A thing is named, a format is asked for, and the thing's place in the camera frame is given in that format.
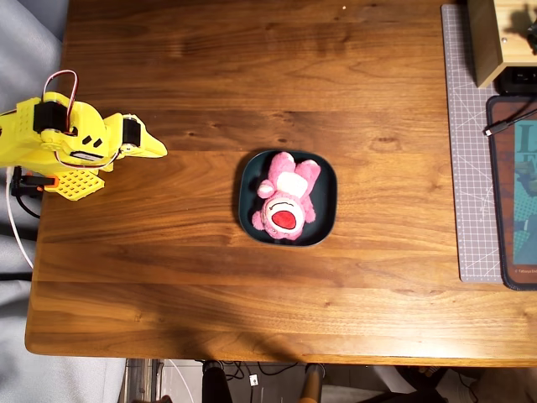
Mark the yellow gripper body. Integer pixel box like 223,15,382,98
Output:
103,113,146,161

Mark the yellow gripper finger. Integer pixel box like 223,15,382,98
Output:
121,124,169,160

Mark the pink strawberry bear plush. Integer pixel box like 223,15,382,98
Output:
251,151,322,243

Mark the black orange table clamp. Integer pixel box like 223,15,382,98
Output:
10,165,59,198

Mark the dark green bowl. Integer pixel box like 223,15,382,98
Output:
237,149,338,248

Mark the black pole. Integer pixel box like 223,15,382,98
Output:
201,359,232,403

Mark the wooden table leg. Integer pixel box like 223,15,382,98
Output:
302,363,326,403

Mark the grey cutting mat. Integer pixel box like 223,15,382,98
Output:
440,3,504,285

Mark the light wooden box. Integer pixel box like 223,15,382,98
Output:
467,0,537,88

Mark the printed mouse pad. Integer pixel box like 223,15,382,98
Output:
486,95,537,291

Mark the black device under box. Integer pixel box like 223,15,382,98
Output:
494,65,537,96

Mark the red white servo wire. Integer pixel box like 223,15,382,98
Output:
53,147,123,170
41,70,80,129

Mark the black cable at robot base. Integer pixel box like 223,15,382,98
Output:
16,195,41,219

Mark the white power cable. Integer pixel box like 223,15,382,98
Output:
3,165,34,270

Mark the black USB cable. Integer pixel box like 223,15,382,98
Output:
484,107,537,137

